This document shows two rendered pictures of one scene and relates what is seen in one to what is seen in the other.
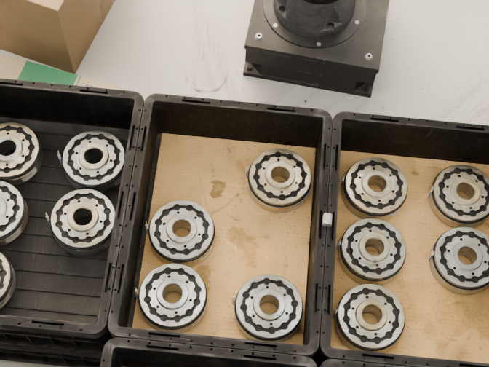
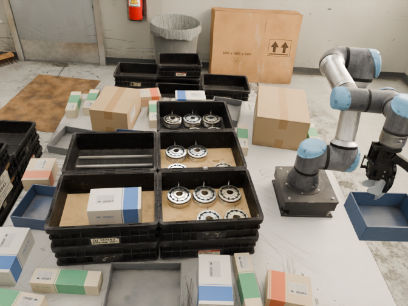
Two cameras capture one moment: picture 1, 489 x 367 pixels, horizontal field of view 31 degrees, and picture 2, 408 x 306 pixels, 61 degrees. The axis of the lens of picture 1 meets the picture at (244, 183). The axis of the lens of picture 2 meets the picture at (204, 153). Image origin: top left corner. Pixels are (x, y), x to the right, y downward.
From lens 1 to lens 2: 1.30 m
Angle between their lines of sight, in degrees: 52
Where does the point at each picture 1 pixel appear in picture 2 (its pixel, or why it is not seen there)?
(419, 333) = (177, 213)
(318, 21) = (291, 176)
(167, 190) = (211, 151)
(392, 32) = (316, 221)
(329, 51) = (285, 187)
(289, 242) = not seen: hidden behind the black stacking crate
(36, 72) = (244, 131)
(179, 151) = (226, 152)
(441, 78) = (303, 238)
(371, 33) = (300, 198)
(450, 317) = not seen: hidden behind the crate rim
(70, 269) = not seen: hidden behind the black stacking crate
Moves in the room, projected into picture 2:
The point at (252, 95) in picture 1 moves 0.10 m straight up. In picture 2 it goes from (265, 184) to (268, 169)
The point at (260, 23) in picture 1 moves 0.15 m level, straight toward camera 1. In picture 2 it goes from (286, 169) to (257, 170)
